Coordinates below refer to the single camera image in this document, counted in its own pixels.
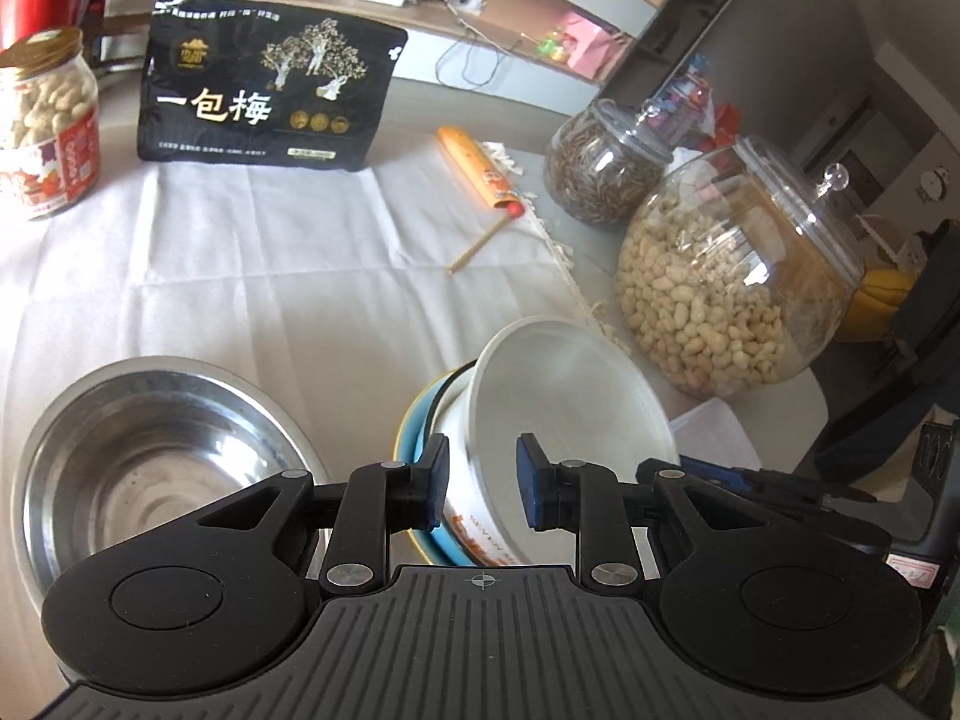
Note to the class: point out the white tablecloth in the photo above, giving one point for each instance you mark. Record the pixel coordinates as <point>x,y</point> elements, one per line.
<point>300,277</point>

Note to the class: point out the green toy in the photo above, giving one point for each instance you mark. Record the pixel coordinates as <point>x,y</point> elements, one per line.
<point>555,45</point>

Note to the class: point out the large glass jar of peanuts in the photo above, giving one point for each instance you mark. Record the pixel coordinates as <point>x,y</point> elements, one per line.
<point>720,292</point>

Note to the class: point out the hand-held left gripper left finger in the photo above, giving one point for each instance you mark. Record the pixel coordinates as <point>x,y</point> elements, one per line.
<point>437,484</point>

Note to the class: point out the glass jar of sunflower seeds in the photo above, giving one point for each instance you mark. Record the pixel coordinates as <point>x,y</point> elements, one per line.
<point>600,172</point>

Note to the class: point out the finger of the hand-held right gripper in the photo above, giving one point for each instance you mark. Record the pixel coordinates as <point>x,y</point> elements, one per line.
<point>712,474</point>

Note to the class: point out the yellow cushion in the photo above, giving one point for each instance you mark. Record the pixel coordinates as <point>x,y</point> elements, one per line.
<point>881,300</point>

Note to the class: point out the pink box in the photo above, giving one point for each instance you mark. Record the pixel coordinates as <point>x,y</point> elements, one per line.
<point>592,45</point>

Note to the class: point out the orange chopstick packet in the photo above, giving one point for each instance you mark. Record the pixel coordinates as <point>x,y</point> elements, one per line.
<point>480,165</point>

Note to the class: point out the white plastic cup bowl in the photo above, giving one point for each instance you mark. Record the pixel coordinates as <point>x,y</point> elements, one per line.
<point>577,405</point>

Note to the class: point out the white power strip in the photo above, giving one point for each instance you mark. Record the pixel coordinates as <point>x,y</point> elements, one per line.
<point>457,0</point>

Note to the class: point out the black snack bag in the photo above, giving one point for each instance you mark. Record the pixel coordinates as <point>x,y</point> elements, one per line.
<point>262,90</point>

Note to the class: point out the stainless steel bowl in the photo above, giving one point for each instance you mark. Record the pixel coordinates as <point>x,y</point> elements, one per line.
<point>150,465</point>

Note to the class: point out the small peanut jar gold lid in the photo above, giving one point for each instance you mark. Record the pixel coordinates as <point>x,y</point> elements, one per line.
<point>45,135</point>

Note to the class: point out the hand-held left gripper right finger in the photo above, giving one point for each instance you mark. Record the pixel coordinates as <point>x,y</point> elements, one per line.
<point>529,484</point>

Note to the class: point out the wooden tv cabinet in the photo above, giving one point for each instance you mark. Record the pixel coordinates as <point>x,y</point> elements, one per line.
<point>525,7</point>

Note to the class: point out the wooden chopsticks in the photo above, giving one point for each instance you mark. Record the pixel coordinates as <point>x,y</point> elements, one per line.
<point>480,244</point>

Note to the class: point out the blue bowl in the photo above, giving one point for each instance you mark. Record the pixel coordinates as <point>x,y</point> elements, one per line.
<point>420,435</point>

